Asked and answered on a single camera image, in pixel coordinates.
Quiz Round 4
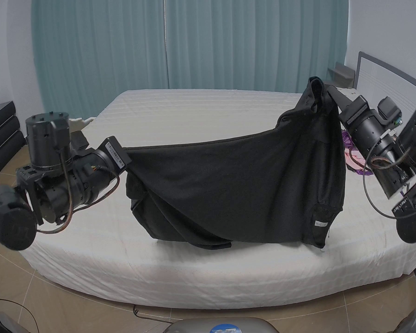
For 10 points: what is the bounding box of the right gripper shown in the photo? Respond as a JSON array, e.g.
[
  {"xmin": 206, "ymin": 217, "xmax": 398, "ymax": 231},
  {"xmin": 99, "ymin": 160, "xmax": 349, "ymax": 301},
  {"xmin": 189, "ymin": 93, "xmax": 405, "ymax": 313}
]
[{"xmin": 339, "ymin": 95, "xmax": 399, "ymax": 162}]

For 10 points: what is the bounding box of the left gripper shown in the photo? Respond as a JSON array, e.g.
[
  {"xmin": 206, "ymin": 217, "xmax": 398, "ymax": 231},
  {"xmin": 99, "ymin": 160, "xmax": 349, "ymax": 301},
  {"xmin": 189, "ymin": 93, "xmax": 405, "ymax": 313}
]
[{"xmin": 71, "ymin": 136, "xmax": 132, "ymax": 208}]

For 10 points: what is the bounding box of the black T-shirt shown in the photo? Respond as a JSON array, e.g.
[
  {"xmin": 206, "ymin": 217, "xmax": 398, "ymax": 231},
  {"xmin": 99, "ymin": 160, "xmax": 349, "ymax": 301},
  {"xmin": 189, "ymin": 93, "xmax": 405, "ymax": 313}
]
[{"xmin": 125, "ymin": 77, "xmax": 345, "ymax": 250}]

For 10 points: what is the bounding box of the bed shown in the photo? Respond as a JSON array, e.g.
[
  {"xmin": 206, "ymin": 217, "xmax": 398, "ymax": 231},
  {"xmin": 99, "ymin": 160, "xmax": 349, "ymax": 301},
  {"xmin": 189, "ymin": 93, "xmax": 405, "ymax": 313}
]
[{"xmin": 21, "ymin": 51, "xmax": 416, "ymax": 309}]

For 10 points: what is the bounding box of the purple garment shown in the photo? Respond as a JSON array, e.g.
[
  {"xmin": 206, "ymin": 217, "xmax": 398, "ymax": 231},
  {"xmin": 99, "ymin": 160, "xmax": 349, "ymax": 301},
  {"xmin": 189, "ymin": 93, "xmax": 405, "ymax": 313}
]
[{"xmin": 341, "ymin": 130, "xmax": 373, "ymax": 177}]

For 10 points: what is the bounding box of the grey bedside table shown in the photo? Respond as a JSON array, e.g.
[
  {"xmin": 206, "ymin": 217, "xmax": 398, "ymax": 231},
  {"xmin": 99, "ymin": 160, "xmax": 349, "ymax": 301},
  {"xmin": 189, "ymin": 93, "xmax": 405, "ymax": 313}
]
[{"xmin": 327, "ymin": 62, "xmax": 354, "ymax": 89}]

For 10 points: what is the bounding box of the black chest of drawers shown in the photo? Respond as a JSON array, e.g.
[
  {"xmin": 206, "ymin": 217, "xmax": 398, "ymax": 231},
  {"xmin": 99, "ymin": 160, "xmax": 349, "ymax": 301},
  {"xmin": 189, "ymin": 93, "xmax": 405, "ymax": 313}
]
[{"xmin": 0, "ymin": 101, "xmax": 26, "ymax": 186}]

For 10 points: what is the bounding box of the blue-green curtain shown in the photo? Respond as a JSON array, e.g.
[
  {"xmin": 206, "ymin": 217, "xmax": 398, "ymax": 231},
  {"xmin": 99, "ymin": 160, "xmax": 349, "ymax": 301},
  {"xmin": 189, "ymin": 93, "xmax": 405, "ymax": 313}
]
[
  {"xmin": 165, "ymin": 0, "xmax": 349, "ymax": 93},
  {"xmin": 31, "ymin": 0, "xmax": 169, "ymax": 117}
]

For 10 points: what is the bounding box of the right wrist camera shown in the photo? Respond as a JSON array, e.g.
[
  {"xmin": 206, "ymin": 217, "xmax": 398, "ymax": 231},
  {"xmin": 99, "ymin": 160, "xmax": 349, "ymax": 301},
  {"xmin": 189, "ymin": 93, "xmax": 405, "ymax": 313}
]
[{"xmin": 377, "ymin": 97, "xmax": 402, "ymax": 126}]

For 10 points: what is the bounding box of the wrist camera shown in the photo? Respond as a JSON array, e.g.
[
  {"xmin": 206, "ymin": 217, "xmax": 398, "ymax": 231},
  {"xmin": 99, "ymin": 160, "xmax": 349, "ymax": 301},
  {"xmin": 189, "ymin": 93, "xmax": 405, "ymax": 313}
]
[
  {"xmin": 377, "ymin": 97, "xmax": 402, "ymax": 126},
  {"xmin": 70, "ymin": 130, "xmax": 91, "ymax": 152}
]

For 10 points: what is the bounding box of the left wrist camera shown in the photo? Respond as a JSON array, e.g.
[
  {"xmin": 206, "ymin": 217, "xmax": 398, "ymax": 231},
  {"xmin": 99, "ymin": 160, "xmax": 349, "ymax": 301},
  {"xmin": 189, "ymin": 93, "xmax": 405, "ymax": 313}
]
[{"xmin": 70, "ymin": 130, "xmax": 91, "ymax": 152}]

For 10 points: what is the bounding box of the black cable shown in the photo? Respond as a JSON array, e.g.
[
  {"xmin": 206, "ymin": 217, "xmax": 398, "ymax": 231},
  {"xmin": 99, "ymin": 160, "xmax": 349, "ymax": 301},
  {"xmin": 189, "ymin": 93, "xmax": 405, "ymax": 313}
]
[{"xmin": 133, "ymin": 305, "xmax": 175, "ymax": 324}]

